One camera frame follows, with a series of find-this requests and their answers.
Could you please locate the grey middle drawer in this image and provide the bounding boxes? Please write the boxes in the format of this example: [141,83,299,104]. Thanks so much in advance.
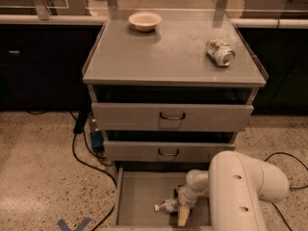
[104,141,235,163]

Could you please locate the black cable on left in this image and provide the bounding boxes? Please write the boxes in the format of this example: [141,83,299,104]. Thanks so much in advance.
[68,111,118,231]

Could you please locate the blue power box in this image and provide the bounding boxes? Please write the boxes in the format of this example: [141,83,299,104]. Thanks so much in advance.
[89,118,104,153]

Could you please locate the crushed silver soda can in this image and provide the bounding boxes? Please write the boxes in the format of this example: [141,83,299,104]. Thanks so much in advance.
[206,38,235,66]

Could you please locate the white ceramic bowl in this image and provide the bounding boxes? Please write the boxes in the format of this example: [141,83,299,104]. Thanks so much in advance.
[128,12,162,32]

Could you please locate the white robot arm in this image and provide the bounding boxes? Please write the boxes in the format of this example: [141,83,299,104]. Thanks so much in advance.
[177,151,290,231]

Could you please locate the dark low cabinet left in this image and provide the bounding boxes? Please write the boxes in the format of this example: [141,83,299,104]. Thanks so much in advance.
[0,24,100,110]

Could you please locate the black cable on right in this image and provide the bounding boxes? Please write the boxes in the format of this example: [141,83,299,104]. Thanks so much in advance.
[263,151,308,231]

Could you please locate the white horizontal rail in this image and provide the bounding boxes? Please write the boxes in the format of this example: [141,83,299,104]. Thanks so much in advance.
[0,14,107,25]

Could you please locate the grey bottom drawer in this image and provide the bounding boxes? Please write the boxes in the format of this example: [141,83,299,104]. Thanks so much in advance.
[112,170,213,231]

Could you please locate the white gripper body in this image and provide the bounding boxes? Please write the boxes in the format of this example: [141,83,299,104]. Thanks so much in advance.
[178,185,200,209]

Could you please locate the clear plastic water bottle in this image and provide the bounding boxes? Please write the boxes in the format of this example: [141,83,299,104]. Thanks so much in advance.
[154,198,178,214]

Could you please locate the grey drawer cabinet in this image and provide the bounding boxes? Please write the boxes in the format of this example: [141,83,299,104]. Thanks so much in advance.
[83,10,268,171]

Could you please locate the grey top drawer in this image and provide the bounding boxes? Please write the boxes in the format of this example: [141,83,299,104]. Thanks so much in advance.
[92,103,253,132]

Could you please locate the black cable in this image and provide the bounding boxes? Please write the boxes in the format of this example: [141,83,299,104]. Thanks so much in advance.
[263,151,308,231]
[68,111,118,231]

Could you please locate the grey drawer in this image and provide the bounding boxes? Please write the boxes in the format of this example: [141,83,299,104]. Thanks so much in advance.
[112,170,213,231]
[104,141,235,163]
[92,103,253,132]

